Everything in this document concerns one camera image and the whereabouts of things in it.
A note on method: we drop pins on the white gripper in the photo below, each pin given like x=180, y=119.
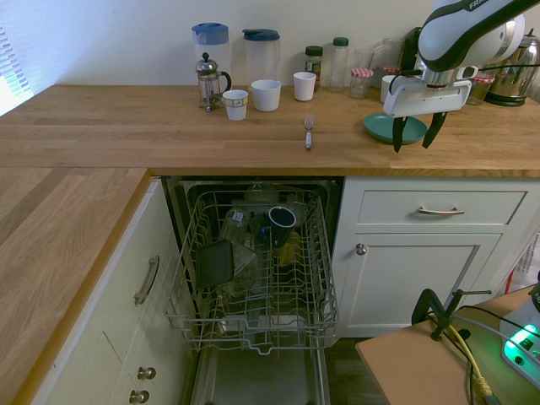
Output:
x=426, y=97

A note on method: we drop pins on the white robot base green light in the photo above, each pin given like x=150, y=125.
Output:
x=523, y=354

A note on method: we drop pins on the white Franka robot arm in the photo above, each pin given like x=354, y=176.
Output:
x=447, y=38

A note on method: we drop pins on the dishwasher tub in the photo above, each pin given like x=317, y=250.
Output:
x=177, y=211

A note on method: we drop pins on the steel dishwasher door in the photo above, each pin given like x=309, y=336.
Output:
x=261, y=379

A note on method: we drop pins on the teal plate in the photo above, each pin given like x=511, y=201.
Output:
x=379, y=126

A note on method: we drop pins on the glass jar red checkered lid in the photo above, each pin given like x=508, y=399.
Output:
x=481, y=90
x=360, y=84

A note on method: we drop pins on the black bottle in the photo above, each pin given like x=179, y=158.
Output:
x=410, y=42

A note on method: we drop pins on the clear drinking glass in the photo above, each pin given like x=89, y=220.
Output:
x=363, y=59

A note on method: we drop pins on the clear bottle green cap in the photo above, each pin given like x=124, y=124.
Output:
x=340, y=63

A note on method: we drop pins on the stainless steel electric kettle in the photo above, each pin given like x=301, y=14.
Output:
x=516, y=84

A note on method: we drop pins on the small white ribbed cup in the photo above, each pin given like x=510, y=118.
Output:
x=304, y=88

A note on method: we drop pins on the spice jar dark lid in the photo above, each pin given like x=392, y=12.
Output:
x=315, y=61

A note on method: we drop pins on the metal knob on panel door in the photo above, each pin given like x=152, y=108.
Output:
x=361, y=249

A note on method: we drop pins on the large white mug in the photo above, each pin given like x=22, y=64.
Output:
x=266, y=97

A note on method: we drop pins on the white cabinet with panel door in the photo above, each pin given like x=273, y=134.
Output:
x=422, y=287

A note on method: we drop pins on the dark blue mug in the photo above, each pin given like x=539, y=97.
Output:
x=282, y=217

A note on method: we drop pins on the black C clamp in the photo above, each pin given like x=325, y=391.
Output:
x=422, y=301

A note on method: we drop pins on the white plastic bag red print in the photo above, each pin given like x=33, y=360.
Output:
x=527, y=261

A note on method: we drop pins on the yellow plastic item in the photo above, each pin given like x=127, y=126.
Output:
x=291, y=249

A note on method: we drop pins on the clear pitcher dark blue lid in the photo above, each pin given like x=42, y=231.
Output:
x=261, y=55

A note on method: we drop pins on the white cup patterned rim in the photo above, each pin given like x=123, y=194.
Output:
x=235, y=107

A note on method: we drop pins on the clear glass with label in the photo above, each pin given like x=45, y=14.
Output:
x=234, y=225

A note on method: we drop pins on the glass french press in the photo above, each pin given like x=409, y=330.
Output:
x=206, y=80

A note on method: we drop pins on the clear glass container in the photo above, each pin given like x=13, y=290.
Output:
x=244, y=266

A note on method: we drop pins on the clear pitcher light blue lid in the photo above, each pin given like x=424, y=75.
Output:
x=211, y=42

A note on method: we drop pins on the brown fibreboard robot table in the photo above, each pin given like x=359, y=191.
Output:
x=413, y=367

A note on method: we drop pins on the black square container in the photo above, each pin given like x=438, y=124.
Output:
x=214, y=263

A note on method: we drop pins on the white cabinet with drawers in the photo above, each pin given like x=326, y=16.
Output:
x=105, y=295

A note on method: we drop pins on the round metal cabinet knob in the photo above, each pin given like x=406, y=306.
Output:
x=139, y=396
x=146, y=373

